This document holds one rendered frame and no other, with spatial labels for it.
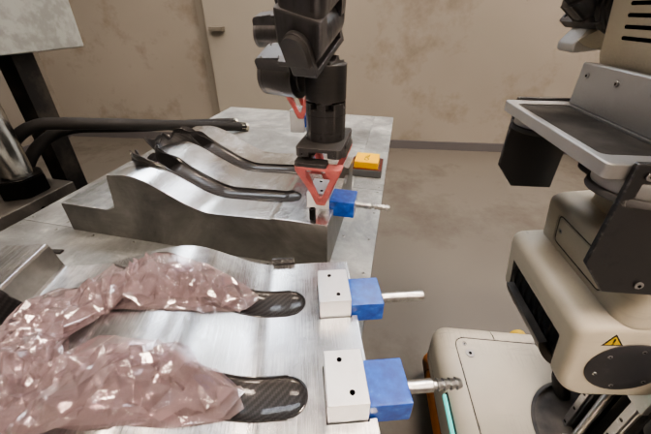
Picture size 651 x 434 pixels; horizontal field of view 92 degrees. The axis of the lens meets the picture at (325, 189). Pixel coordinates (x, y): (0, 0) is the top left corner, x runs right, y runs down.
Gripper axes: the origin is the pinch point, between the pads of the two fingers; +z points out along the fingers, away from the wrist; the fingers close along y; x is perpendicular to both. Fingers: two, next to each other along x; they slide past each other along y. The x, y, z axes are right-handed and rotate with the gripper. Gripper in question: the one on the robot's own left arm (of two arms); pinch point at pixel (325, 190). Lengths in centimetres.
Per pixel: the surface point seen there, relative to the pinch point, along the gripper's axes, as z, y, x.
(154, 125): 3, -30, -56
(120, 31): -10, -224, -238
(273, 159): 2.7, -15.4, -15.0
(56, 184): 13, -10, -71
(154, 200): 1.7, 6.7, -27.4
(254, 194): 3.0, -0.9, -13.2
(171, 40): -3, -230, -192
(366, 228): 11.0, -6.1, 6.8
